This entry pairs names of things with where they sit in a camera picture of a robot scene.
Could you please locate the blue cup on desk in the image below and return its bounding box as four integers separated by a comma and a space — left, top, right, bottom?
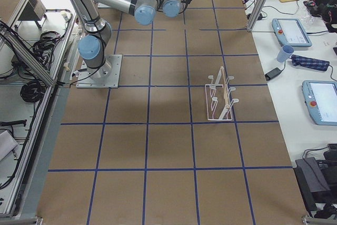
276, 45, 294, 63

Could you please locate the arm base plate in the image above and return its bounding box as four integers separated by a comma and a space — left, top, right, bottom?
75, 54, 123, 89

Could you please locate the white wire cup rack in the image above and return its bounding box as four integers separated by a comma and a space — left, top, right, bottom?
204, 66, 239, 122

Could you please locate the black cable bundle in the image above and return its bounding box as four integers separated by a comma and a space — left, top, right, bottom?
20, 80, 46, 104

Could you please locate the teach pendant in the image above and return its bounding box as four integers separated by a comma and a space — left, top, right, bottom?
302, 80, 336, 126
271, 18, 312, 48

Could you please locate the grey control box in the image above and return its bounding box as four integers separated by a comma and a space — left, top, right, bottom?
18, 0, 46, 22

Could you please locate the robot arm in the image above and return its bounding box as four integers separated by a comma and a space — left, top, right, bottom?
71, 0, 192, 81

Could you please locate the upper teach pendant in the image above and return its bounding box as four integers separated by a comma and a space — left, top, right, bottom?
271, 18, 312, 48

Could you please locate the plaid blue cloth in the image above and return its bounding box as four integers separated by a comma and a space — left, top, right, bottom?
291, 54, 330, 72

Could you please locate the lower teach pendant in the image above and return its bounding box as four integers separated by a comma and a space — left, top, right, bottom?
302, 80, 336, 126

